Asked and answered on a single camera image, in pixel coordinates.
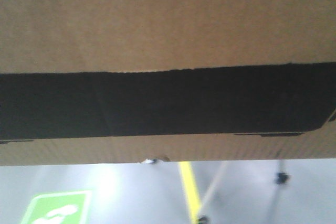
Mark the brown EcoFlow cardboard box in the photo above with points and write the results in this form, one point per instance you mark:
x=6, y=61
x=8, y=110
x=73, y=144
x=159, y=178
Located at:
x=122, y=81

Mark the metal table leg with caster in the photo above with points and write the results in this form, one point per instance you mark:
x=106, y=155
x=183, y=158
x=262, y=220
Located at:
x=213, y=187

